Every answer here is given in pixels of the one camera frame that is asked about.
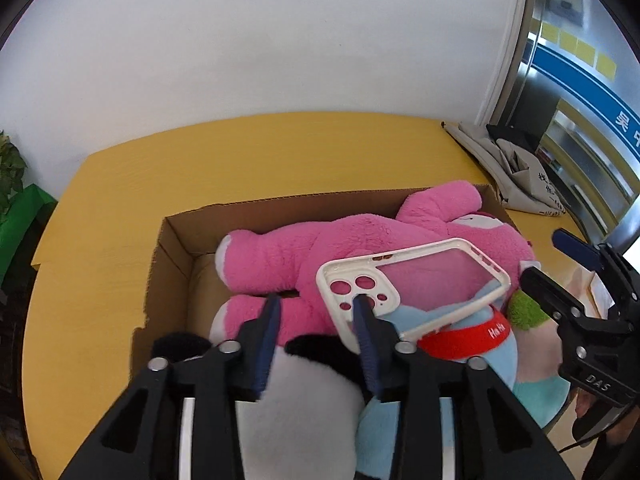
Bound pink pig plush teal shorts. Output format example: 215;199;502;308
506;289;570;428

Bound blue cat plush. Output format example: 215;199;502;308
355;278;518;479

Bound white panda plush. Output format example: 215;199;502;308
150;331;369;480

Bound brown cardboard box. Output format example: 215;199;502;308
131;185;518;372

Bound white clear phone case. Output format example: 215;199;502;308
316;237;511;353

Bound pink strawberry bear plush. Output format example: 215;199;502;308
209;181;536;344

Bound person right hand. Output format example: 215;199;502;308
575;389;597;418

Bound grey canvas tote bag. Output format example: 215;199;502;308
442;122;565;217

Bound yellow sticky notes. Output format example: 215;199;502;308
540;22;617;80

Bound green table cloth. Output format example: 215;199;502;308
0;184;58;278

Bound potted green plant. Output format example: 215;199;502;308
0;131;26;222

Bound black cable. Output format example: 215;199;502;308
556;429;609;456

